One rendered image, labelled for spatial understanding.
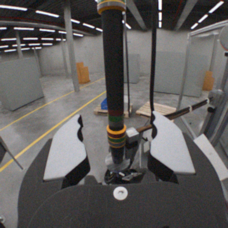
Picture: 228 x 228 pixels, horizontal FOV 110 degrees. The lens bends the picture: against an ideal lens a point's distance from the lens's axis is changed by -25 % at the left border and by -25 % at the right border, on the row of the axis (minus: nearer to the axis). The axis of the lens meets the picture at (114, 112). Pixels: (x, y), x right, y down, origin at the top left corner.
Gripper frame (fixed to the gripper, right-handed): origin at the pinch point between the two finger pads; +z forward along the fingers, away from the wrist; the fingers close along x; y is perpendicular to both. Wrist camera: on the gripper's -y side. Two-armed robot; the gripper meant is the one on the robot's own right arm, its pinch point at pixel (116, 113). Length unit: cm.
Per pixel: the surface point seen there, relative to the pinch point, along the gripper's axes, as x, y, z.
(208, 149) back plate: 44, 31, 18
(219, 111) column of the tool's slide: 64, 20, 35
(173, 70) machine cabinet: 284, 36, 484
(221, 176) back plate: 41, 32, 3
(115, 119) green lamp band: -0.2, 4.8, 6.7
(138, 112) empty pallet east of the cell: 71, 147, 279
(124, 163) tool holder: 1.8, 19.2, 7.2
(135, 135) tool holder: 4.5, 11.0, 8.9
